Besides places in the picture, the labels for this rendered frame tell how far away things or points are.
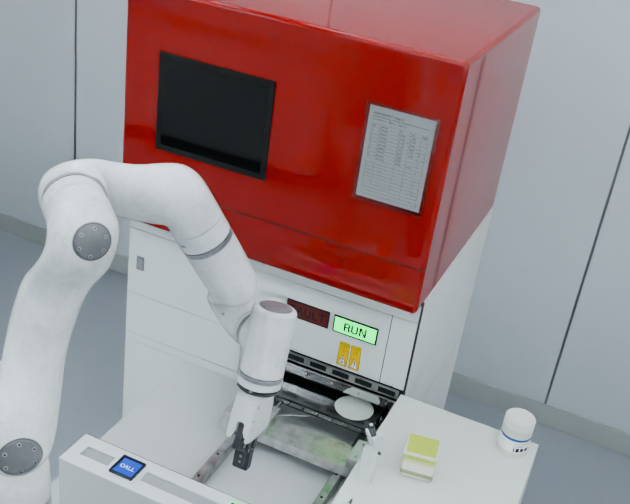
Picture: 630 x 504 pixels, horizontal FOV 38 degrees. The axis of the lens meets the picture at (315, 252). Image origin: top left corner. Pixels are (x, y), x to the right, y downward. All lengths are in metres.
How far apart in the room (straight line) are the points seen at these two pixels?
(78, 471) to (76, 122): 2.66
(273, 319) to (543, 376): 2.40
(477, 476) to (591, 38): 1.80
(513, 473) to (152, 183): 1.12
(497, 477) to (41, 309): 1.11
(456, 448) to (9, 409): 1.06
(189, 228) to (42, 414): 0.38
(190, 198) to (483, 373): 2.67
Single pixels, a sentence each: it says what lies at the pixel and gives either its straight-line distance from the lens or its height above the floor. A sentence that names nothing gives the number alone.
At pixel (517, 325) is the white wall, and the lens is 3.81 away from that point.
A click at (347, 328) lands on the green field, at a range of 2.24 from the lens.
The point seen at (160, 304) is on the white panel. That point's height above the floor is 0.97.
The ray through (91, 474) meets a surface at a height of 0.95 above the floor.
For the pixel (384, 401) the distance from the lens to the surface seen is 2.30.
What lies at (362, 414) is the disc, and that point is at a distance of 2.30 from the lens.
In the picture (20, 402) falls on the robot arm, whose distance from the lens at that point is 1.52.
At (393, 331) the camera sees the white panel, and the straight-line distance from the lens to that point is 2.20.
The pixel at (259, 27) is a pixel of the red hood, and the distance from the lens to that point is 2.03.
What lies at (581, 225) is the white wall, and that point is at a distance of 3.58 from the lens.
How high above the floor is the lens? 2.28
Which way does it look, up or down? 27 degrees down
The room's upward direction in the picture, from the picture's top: 8 degrees clockwise
